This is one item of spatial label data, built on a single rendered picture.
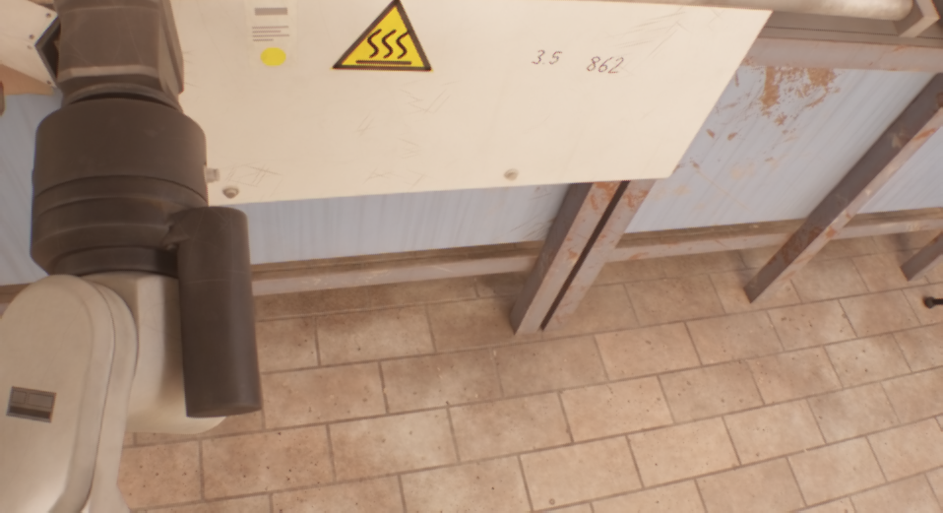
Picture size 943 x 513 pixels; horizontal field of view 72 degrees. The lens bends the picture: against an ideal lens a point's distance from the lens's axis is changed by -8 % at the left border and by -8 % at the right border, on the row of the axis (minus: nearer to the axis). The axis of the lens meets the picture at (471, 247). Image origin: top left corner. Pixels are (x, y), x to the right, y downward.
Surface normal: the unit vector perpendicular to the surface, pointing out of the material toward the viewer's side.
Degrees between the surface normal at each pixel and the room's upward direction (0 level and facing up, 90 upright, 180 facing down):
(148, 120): 31
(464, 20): 90
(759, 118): 90
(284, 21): 90
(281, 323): 0
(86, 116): 19
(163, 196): 42
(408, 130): 90
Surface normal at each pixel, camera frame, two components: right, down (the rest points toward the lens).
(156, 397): 0.86, 0.43
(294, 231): 0.22, 0.83
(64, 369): -0.18, -0.26
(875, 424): 0.18, -0.55
